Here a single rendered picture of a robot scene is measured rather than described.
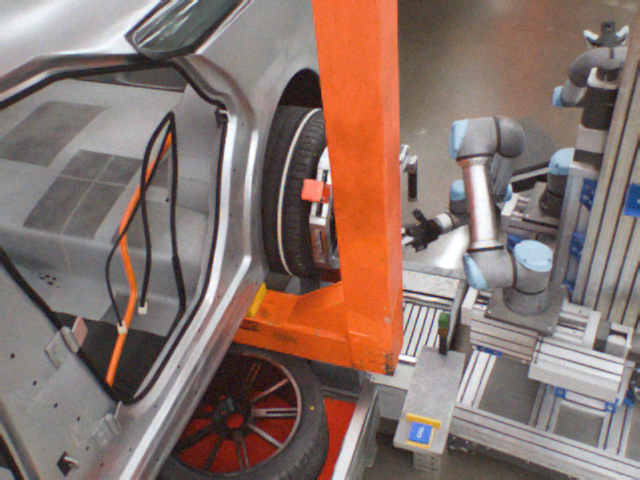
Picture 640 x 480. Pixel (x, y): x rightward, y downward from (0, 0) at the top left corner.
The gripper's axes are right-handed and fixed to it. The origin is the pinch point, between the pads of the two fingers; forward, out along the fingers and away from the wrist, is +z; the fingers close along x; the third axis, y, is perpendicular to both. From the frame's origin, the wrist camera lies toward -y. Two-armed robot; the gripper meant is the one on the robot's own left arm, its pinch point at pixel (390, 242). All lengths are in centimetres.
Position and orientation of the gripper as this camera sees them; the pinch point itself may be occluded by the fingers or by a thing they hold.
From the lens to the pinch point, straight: 266.4
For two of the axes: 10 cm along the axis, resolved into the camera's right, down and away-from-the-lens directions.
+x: -4.4, -6.0, 6.7
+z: -8.9, 3.7, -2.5
